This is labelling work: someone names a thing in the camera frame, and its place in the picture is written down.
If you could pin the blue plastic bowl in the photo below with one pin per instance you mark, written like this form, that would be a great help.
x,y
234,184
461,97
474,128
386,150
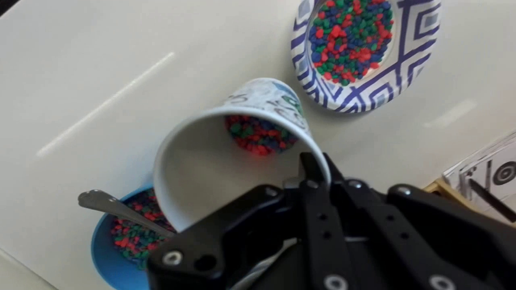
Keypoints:
x,y
119,247

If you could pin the metal spoon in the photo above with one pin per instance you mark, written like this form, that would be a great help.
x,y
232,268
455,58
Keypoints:
x,y
103,202

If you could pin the printed paper card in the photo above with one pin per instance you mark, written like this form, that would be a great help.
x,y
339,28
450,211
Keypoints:
x,y
487,179

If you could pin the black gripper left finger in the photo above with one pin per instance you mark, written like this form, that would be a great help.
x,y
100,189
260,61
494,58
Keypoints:
x,y
237,247

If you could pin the white patterned paper cup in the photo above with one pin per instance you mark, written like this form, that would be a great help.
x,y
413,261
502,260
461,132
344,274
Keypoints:
x,y
210,158

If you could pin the blue patterned paper bowl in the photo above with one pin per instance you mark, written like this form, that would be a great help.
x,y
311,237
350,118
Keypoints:
x,y
356,55

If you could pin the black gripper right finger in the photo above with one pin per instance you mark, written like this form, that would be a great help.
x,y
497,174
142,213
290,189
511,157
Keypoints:
x,y
403,239

